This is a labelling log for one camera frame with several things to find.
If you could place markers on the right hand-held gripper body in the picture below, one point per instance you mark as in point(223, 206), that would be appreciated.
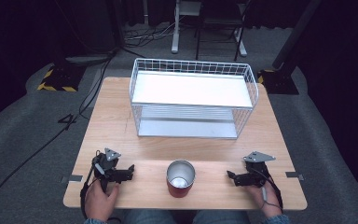
point(254, 174)

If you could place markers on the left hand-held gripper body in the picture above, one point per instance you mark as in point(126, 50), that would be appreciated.
point(107, 168)

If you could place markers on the person's right hand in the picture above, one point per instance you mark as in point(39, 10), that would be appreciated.
point(267, 202)

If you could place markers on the person's left hand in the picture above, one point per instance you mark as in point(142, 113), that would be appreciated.
point(99, 202)

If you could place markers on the grey tape strip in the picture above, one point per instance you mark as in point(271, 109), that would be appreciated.
point(293, 175)
point(75, 178)

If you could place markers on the red cup with metal inside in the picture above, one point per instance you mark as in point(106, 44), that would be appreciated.
point(180, 179)

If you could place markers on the person's right denim sleeve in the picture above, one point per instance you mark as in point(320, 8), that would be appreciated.
point(276, 220)

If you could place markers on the person's denim sleeve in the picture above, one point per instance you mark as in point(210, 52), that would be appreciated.
point(94, 221)
point(276, 220)

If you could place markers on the person's left denim sleeve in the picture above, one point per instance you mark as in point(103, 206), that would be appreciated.
point(94, 221)

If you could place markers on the black stand with striped base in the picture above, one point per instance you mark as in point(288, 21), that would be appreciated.
point(284, 79)

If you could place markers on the striped black stand base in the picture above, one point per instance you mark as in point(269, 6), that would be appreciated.
point(60, 79)

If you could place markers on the white desk leg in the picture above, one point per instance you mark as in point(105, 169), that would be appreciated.
point(176, 31)
point(241, 43)

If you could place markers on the black metal chair frame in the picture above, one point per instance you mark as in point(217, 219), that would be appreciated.
point(219, 21)

